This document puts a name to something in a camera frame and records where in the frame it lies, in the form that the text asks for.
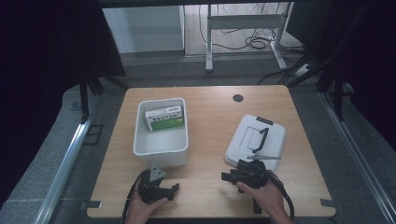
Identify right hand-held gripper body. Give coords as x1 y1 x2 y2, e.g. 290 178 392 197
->
235 154 282 190

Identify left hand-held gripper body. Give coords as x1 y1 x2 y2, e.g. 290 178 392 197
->
136 164 176 205

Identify person's left hand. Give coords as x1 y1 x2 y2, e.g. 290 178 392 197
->
123 189 169 220

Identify person's right hand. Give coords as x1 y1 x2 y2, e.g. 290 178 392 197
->
236 179 293 220

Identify white plastic bin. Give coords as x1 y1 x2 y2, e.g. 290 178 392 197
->
133 97 191 168

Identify green and white box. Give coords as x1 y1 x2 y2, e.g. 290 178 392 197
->
145 105 186 133

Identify black metal stand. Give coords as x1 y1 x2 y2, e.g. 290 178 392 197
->
78 73 130 124
284 6 368 122

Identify white power strip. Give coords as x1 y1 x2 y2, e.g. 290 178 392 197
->
292 63 313 78

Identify white cabinet panel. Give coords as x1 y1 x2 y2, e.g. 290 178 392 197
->
102 5 186 54

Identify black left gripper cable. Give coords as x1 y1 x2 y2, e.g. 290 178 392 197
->
120 170 148 224

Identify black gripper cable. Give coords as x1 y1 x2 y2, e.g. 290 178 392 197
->
120 170 148 224
265 170 296 221

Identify white lid with black handle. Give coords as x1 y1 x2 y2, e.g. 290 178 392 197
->
224 114 287 173

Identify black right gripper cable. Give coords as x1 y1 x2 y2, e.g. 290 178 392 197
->
265 170 296 221

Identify aluminium floor rail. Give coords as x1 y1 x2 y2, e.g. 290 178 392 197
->
32 95 101 224
319 91 396 223

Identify black floor cables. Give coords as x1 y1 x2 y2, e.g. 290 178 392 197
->
198 3 307 86

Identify white metal desk frame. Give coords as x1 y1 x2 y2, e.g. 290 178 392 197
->
205 2 295 73

